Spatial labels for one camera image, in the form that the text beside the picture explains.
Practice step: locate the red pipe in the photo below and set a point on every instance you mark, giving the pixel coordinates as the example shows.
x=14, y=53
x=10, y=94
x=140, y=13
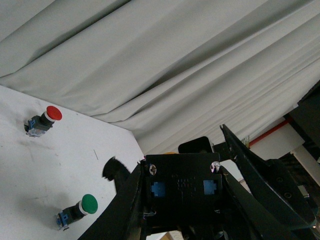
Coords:
x=269, y=132

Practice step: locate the green push button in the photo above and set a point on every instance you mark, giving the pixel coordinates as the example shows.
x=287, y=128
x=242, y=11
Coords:
x=88, y=205

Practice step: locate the white curtain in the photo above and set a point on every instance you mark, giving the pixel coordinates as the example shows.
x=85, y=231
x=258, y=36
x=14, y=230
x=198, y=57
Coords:
x=167, y=70

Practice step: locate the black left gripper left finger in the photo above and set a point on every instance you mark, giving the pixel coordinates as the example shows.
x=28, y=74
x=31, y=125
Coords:
x=122, y=219

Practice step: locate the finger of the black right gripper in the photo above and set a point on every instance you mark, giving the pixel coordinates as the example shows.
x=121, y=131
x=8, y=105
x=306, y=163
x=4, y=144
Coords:
x=271, y=184
x=116, y=171

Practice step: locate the red push button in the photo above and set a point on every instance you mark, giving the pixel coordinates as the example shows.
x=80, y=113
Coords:
x=38, y=125

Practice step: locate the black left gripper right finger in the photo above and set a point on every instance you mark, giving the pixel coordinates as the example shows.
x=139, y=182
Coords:
x=258, y=222

